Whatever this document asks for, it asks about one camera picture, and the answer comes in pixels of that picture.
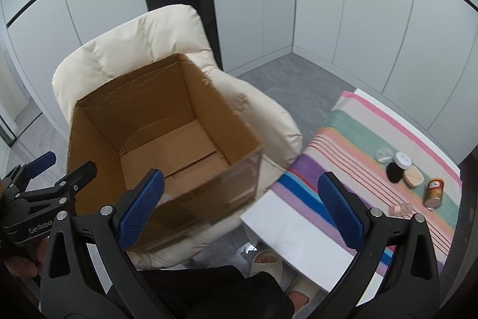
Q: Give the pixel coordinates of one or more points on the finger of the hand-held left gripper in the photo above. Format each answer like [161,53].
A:
[42,160]
[76,179]

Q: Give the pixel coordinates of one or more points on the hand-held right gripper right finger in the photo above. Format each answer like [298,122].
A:
[341,210]

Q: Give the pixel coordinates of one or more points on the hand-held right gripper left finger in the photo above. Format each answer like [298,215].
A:
[143,207]

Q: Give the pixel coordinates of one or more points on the brown cardboard box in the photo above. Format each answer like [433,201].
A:
[168,147]

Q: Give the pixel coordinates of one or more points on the pale grey round cosmetic case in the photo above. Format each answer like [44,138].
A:
[384,156]

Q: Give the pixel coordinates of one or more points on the white round powder compact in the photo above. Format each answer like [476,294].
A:
[401,159]

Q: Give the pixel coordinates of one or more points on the person's left hand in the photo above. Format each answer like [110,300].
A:
[22,263]

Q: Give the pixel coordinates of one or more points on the small pink bottle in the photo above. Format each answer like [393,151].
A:
[400,210]

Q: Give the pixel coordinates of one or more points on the black makeup sponge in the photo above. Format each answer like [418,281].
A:
[393,173]

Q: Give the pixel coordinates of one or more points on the beige makeup sponge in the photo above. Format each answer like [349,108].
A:
[412,177]

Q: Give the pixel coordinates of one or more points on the striped colourful cloth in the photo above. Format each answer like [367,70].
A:
[347,124]

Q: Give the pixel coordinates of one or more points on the beige slipper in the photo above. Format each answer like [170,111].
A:
[300,293]
[263,261]

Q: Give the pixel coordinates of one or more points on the amber bottle with label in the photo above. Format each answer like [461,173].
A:
[434,192]

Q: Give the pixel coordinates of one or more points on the person's legs in black trousers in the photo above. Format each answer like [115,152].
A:
[209,291]

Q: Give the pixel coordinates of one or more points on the cream padded armchair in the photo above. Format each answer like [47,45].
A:
[149,38]

